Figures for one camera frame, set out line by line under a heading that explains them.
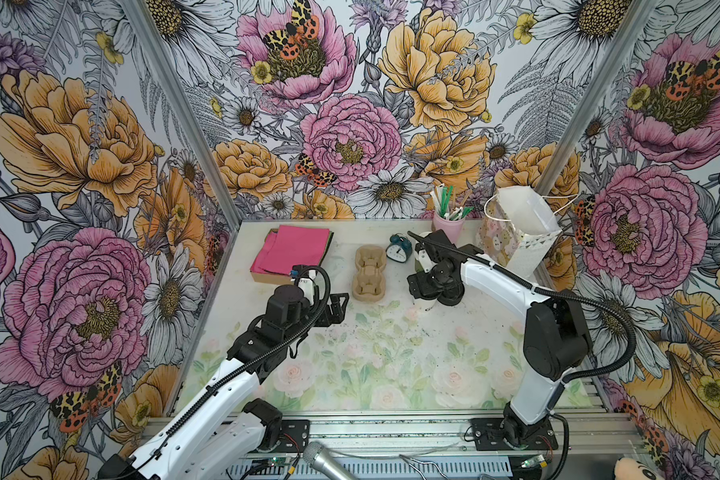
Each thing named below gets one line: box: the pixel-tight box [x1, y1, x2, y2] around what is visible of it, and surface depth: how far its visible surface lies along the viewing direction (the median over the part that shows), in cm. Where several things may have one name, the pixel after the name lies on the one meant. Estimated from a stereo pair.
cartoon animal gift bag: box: [477, 186, 577, 284], surface depth 94 cm
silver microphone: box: [302, 441, 361, 480], surface depth 70 cm
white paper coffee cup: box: [412, 297, 437, 311], surface depth 96 cm
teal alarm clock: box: [386, 232, 413, 263], surface depth 108 cm
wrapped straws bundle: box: [430, 183, 474, 221], surface depth 107 cm
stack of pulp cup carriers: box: [352, 244, 386, 302], surface depth 101 cm
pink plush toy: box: [613, 457, 664, 480], surface depth 66 cm
